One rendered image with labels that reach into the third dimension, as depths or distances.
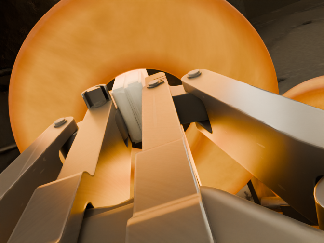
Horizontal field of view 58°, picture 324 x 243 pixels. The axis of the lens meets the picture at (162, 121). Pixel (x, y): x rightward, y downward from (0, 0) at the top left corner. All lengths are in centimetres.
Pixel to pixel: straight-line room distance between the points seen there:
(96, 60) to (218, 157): 9
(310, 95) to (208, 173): 12
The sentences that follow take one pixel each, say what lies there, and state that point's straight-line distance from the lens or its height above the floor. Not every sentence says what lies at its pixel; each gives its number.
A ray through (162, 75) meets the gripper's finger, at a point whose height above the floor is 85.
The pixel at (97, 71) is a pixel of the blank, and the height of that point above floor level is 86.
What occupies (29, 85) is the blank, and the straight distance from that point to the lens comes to 17.
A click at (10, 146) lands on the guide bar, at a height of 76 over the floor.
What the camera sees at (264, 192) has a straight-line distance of 34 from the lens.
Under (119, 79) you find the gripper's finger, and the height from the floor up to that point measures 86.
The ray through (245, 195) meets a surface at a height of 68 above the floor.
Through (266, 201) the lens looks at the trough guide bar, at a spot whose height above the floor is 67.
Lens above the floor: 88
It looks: 20 degrees down
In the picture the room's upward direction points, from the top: 21 degrees counter-clockwise
